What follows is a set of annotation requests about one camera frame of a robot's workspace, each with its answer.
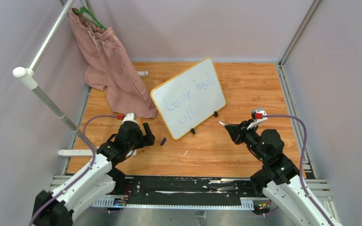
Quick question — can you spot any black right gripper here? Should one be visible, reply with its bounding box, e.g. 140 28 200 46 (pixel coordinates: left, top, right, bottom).
225 118 268 162

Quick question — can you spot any blue marker cap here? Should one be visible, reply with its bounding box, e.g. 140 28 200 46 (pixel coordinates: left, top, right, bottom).
160 137 166 146

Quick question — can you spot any yellow framed whiteboard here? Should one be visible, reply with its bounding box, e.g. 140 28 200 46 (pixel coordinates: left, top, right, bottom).
150 57 226 140

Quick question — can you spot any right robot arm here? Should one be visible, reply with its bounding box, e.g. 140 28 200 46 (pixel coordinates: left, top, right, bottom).
223 120 340 226

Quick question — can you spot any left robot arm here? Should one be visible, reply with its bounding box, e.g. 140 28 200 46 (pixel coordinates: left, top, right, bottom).
29 120 155 226

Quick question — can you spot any pink cloth garment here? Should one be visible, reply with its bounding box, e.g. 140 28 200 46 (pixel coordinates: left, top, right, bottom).
68 8 157 119

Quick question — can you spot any metal clothes rack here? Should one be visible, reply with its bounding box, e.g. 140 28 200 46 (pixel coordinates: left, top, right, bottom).
12 0 149 158

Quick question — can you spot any green clothes hanger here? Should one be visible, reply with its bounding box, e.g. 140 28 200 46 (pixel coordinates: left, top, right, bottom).
73 6 107 30

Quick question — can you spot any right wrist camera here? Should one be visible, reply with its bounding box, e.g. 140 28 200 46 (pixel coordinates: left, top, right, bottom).
247 108 268 129

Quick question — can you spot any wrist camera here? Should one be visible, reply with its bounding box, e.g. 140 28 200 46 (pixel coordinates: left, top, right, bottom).
247 108 268 129
117 112 137 124

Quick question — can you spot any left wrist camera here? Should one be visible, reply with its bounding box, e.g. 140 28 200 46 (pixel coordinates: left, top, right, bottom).
117 112 137 124

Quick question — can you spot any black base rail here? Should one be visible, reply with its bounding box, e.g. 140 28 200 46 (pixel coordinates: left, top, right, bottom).
92 175 278 215

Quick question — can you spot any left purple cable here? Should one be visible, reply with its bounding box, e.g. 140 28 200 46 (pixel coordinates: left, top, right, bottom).
28 114 124 226

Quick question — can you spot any purple cable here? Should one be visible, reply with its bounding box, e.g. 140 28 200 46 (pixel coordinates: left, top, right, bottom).
28 114 124 226
255 113 336 226

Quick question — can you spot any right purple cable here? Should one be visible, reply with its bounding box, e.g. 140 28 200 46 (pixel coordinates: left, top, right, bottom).
255 113 336 226

